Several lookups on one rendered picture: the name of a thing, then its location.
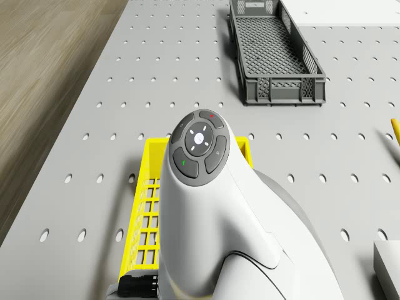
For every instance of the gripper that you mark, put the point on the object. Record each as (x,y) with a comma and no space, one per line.
(137,284)

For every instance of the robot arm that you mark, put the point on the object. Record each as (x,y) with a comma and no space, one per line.
(212,225)

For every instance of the yellow basket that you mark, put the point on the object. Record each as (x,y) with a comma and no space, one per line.
(147,215)

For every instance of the grey cube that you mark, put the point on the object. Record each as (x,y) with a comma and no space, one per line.
(389,268)

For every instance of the dark grey basket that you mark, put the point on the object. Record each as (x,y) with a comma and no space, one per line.
(272,53)

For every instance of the banana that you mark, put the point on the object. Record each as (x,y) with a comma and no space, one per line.
(397,131)

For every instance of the white board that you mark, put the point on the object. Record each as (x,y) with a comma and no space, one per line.
(343,12)

